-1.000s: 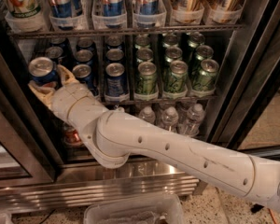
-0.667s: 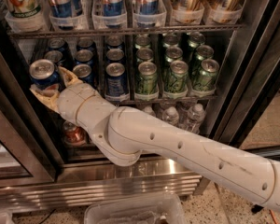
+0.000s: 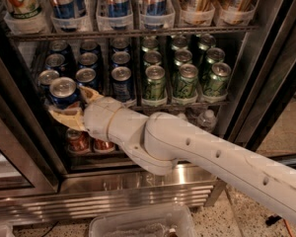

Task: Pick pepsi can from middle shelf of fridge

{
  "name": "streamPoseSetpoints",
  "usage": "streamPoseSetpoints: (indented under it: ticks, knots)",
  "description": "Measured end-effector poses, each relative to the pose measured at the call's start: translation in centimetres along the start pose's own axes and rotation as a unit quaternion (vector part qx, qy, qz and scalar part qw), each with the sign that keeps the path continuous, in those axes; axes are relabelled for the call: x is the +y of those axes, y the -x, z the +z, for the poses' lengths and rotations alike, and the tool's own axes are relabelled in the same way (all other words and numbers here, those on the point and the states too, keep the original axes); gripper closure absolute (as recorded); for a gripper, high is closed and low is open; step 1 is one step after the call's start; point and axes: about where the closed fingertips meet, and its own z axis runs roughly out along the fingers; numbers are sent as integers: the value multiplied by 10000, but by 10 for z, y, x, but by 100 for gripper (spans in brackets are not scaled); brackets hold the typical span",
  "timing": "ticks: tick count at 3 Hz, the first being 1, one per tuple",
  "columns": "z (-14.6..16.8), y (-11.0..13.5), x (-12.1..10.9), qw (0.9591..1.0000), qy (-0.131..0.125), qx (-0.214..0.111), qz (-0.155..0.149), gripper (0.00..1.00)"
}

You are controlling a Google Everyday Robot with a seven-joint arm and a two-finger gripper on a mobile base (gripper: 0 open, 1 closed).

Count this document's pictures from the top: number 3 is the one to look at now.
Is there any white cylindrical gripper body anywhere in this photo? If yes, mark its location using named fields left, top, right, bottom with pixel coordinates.
left=83, top=97, right=148, bottom=149

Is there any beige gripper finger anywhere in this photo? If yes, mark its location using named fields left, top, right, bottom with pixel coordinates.
left=79, top=86, right=103, bottom=105
left=48, top=106, right=86, bottom=131

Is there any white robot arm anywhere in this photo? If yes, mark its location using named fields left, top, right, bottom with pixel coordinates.
left=48, top=87, right=296, bottom=225

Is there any front left red can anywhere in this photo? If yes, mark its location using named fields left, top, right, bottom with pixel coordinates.
left=66, top=128, right=90, bottom=154

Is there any front right red can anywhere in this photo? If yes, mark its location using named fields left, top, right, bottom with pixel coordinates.
left=93, top=138, right=115, bottom=153

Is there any second row middle pepsi can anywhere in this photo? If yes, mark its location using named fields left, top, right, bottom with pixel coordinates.
left=78, top=52, right=99, bottom=69

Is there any second row pepsi can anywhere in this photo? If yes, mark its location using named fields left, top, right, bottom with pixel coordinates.
left=111, top=51, right=131, bottom=67
left=44, top=53, right=70, bottom=77
left=78, top=52, right=99, bottom=69

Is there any exposed left pepsi can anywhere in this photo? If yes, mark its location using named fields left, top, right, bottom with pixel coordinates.
left=38, top=69, right=59, bottom=95

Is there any second row left pepsi can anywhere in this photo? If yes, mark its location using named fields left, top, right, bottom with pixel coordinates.
left=44, top=53, right=70, bottom=77

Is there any second row right pepsi can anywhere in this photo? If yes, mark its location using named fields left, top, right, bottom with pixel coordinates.
left=111, top=51, right=131, bottom=67

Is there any front left green can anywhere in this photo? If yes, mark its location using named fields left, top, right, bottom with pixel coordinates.
left=143, top=65, right=166, bottom=101

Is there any fridge glass door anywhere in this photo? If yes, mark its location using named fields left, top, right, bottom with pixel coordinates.
left=0, top=55, right=61, bottom=200

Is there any second row left green can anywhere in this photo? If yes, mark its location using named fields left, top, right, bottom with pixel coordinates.
left=143, top=50, right=162, bottom=67

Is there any second row green can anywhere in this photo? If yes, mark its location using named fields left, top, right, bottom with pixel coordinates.
left=200, top=47, right=225, bottom=80
left=143, top=50, right=162, bottom=67
left=174, top=49, right=192, bottom=66

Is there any back left green can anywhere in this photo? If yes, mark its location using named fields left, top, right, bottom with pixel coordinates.
left=141, top=38, right=159, bottom=52

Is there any front middle green can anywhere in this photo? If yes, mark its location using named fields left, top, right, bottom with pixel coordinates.
left=174, top=64, right=198, bottom=99

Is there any second row middle green can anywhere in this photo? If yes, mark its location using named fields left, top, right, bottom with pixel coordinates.
left=174, top=49, right=192, bottom=66

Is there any back middle green can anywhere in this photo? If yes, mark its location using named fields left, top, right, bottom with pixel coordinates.
left=171, top=36, right=188, bottom=51

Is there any front right green can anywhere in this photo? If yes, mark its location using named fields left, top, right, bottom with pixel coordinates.
left=202, top=62, right=231, bottom=97

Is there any second row right green can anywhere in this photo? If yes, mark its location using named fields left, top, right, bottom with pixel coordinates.
left=200, top=47, right=225, bottom=80

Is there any back right green can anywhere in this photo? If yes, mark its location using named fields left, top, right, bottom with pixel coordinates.
left=197, top=34, right=216, bottom=63

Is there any stainless steel fridge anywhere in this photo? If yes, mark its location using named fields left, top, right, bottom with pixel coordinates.
left=0, top=0, right=296, bottom=224

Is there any right clear water bottle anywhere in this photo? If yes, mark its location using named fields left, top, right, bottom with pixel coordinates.
left=197, top=110, right=217, bottom=132

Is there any clear plastic bin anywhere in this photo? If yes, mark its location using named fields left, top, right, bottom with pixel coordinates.
left=88, top=204, right=196, bottom=237

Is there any black stand leg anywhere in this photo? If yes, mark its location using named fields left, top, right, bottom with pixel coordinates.
left=265, top=215, right=281, bottom=226

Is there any middle wire shelf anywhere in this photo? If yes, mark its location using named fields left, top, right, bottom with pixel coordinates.
left=130, top=101, right=230, bottom=112

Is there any wire shelf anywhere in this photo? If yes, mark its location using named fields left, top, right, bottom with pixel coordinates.
left=8, top=26, right=259, bottom=41
left=130, top=101, right=230, bottom=112

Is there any top wire shelf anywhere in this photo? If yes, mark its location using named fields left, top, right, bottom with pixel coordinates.
left=8, top=26, right=259, bottom=41

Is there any orange cable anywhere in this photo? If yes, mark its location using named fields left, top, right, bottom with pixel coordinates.
left=282, top=218, right=294, bottom=237

